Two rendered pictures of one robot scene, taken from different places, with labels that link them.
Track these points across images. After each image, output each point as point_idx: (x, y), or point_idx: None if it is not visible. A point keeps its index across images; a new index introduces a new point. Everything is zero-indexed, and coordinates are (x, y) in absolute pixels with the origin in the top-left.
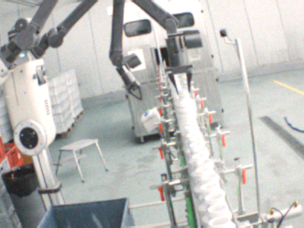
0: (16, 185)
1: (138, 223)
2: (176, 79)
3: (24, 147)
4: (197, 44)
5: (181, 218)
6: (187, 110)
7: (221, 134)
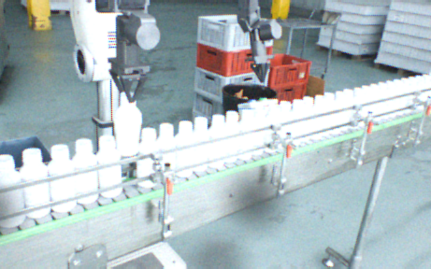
0: (227, 102)
1: (327, 212)
2: (415, 78)
3: (78, 68)
4: (135, 42)
5: (369, 242)
6: (115, 122)
7: (165, 177)
